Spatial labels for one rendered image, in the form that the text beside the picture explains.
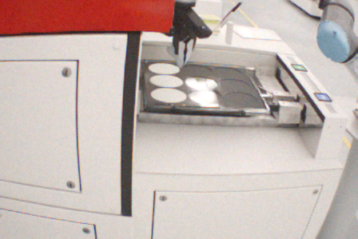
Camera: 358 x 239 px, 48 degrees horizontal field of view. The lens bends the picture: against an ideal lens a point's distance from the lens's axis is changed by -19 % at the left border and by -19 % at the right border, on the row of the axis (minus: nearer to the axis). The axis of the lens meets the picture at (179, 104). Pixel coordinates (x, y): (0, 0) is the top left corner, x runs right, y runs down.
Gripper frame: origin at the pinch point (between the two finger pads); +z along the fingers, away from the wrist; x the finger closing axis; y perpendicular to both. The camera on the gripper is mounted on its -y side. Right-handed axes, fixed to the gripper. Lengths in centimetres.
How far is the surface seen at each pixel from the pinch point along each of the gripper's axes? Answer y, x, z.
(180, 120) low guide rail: -6.4, 5.5, 13.9
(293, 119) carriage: -31.9, -18.5, 10.6
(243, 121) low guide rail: -18.7, -8.5, 13.6
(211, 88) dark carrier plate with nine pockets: -5.6, -7.6, 7.3
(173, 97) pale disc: -4.0, 6.9, 7.3
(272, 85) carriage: -13.1, -32.7, 9.3
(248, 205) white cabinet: -38.5, 9.9, 26.6
